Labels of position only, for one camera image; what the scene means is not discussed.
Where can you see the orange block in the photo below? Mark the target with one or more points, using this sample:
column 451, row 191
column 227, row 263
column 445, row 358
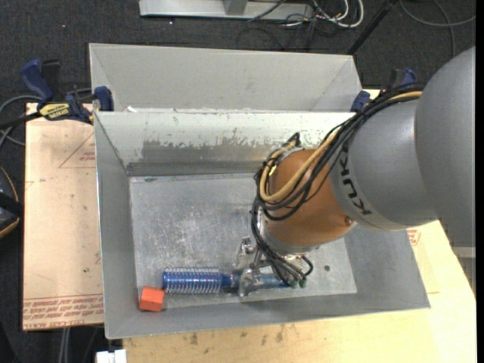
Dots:
column 151, row 299

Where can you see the brown cardboard board red print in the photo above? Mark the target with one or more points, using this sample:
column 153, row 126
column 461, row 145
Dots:
column 60, row 218

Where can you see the grey metal bin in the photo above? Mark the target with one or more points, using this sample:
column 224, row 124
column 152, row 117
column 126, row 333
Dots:
column 189, row 221

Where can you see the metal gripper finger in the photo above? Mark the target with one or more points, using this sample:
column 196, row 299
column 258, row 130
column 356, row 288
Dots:
column 249, row 281
column 246, row 247

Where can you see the blue hairbrush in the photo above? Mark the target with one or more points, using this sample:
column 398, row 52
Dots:
column 193, row 279

